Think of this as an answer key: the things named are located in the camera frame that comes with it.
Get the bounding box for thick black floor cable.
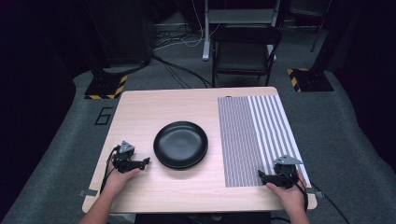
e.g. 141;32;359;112
151;54;213;90

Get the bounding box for person's right hand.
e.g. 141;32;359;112
265;171;307;213

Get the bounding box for grey striped table mat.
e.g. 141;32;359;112
217;94;312;189

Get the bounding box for black cabinet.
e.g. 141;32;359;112
90;0;157;68

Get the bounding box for person's left hand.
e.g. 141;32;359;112
102;169;141;197

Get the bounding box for black folding chair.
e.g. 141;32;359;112
210;24;283;88

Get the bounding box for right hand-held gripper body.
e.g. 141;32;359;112
273;154;304;189

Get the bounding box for white floor cables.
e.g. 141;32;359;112
153;0;219;51

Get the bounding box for right hand-held gripper black cable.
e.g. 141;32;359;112
290;172;351;224

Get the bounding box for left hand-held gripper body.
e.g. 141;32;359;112
111;140;143;174

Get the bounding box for left hand-held gripper black cable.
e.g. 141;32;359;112
99;145;120;194

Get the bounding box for hand-held gripper black cable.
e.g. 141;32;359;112
99;145;120;194
290;172;351;224

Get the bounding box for grey tape piece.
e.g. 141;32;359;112
306;188;325;199
78;189;98;198

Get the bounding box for yellow-striped black stand base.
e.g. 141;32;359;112
83;74;129;101
287;67;334;93

